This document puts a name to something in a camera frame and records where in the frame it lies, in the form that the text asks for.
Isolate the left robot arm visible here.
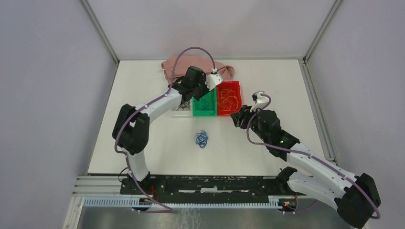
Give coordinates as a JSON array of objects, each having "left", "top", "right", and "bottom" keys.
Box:
[{"left": 112, "top": 66, "right": 223, "bottom": 194}]

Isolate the pink cloth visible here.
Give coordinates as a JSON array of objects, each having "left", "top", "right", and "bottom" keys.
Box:
[{"left": 161, "top": 55, "right": 234, "bottom": 83}]

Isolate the clear plastic bin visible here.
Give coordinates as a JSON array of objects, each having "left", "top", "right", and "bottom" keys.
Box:
[{"left": 171, "top": 100, "right": 193, "bottom": 118}]

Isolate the dark blue cable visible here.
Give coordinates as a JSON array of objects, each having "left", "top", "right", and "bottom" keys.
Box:
[{"left": 193, "top": 96, "right": 216, "bottom": 115}]

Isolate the red plastic bin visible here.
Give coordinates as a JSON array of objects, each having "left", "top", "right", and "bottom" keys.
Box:
[{"left": 216, "top": 81, "right": 242, "bottom": 116}]

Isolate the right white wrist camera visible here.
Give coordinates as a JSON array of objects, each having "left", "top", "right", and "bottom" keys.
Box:
[{"left": 250, "top": 91, "right": 271, "bottom": 112}]

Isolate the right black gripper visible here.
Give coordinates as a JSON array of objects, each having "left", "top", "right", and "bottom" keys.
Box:
[{"left": 230, "top": 103, "right": 269, "bottom": 143}]

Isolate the green plastic bin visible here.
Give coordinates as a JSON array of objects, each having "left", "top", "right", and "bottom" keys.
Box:
[{"left": 192, "top": 89, "right": 217, "bottom": 116}]

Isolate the white slotted cable duct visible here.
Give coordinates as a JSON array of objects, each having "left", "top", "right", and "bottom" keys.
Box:
[{"left": 83, "top": 197, "right": 286, "bottom": 209}]

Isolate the yellow cable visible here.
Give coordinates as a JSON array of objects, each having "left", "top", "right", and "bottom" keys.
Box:
[
  {"left": 218, "top": 90, "right": 241, "bottom": 114},
  {"left": 220, "top": 88, "right": 242, "bottom": 113},
  {"left": 219, "top": 88, "right": 236, "bottom": 110}
]

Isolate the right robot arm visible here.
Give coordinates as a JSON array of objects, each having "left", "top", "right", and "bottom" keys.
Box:
[{"left": 230, "top": 105, "right": 381, "bottom": 229}]

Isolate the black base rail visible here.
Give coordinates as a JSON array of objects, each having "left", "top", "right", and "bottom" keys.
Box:
[{"left": 120, "top": 175, "right": 297, "bottom": 204}]

